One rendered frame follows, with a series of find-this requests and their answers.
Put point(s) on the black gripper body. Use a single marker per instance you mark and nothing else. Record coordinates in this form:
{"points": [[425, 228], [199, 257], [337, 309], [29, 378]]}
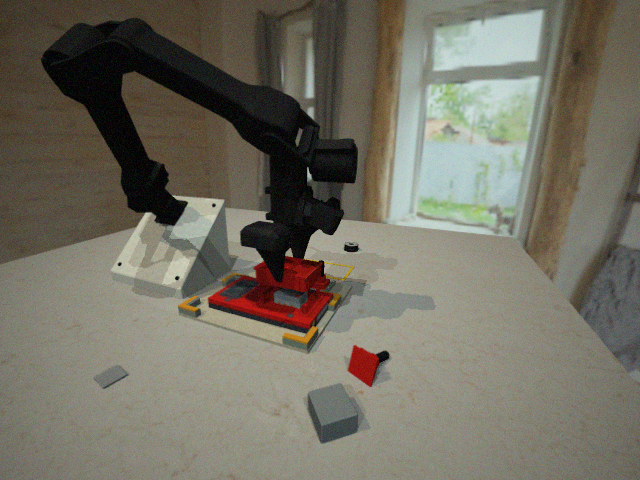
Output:
{"points": [[284, 202]]}

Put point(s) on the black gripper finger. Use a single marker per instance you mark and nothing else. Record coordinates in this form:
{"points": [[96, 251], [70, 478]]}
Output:
{"points": [[275, 261], [300, 237]]}

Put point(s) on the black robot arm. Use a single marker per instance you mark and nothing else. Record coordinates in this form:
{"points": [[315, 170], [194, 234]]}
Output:
{"points": [[88, 62]]}

